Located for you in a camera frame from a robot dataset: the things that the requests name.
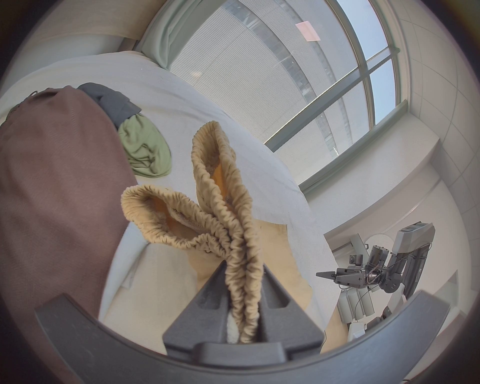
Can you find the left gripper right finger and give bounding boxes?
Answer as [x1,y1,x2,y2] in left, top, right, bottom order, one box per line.
[259,262,324,348]

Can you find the grey-green curtain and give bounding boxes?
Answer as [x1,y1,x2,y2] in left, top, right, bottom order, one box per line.
[140,0,233,70]

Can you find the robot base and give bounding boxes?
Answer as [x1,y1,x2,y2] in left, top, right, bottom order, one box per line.
[337,288,394,343]

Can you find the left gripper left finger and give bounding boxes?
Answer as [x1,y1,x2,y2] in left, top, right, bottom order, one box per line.
[163,259,229,350]

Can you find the green garment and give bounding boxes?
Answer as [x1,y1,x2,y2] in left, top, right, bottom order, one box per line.
[118,112,173,178]

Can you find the window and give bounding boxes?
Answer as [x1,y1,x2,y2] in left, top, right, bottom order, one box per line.
[165,0,409,192]

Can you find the tan shorts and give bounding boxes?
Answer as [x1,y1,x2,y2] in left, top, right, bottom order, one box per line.
[121,121,314,345]

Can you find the brown shorts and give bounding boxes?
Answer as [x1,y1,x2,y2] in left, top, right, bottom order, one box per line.
[0,85,137,376]

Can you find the black garment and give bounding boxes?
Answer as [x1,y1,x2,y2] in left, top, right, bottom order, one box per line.
[78,82,142,128]

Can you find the bed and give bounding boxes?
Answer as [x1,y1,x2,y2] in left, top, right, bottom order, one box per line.
[0,0,351,355]

